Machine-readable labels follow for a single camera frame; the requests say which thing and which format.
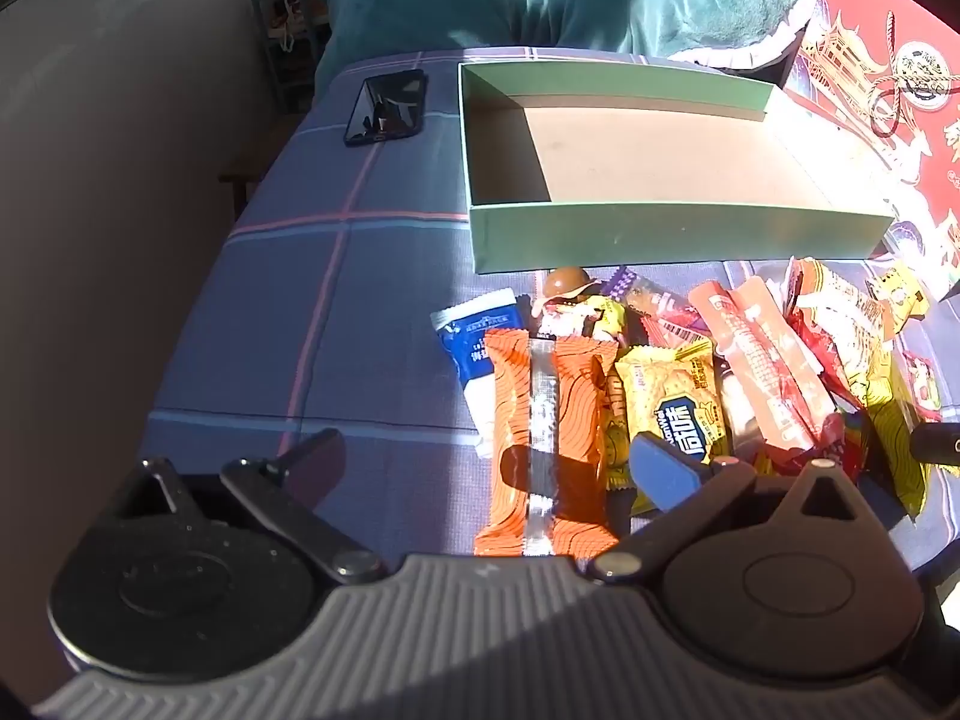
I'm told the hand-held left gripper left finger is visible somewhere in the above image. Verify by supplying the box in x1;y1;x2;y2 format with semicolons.
112;427;385;587

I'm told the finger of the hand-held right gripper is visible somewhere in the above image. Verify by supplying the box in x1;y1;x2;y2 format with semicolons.
910;421;960;470

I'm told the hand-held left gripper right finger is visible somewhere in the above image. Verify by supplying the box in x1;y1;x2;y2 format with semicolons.
589;431;876;586

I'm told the yellow line-patterned packet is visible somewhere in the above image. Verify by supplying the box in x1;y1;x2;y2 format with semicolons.
846;381;932;520

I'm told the small red candy packet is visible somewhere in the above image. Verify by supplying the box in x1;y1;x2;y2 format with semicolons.
898;349;947;422

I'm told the yellow cracker packet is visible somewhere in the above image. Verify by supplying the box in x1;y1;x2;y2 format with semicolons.
613;336;734;517

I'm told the orange patterned snack packet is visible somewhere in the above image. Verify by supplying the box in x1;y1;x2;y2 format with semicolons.
473;328;622;560

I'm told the orange sausage packet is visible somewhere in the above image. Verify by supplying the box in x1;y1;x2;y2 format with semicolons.
688;277;847;467

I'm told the shiny red snack packet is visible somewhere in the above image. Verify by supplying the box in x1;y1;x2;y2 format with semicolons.
625;277;712;352

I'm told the yellow orange snack packet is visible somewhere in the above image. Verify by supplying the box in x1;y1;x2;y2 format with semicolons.
865;261;932;325

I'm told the orange white packet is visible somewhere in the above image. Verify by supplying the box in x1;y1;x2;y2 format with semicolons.
782;257;902;410

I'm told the blue and white packet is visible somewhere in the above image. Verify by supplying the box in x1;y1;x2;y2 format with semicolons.
430;291;527;460

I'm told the yellow figure toy packet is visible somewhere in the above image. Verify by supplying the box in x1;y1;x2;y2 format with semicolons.
531;267;629;344

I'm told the green cardboard box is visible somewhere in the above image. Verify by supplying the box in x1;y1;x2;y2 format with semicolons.
457;61;898;275

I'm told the plaid tablecloth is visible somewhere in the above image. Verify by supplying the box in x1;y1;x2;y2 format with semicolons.
145;49;960;580

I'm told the wooden stool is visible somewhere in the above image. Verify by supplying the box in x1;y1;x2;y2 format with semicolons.
218;111;302;223

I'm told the black smartphone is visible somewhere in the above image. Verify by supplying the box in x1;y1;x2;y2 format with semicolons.
343;68;429;149

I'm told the red gift box lid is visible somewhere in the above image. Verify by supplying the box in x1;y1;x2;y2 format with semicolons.
780;0;960;295

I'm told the metal shoe rack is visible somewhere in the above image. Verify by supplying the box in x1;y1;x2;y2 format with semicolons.
246;0;332;118

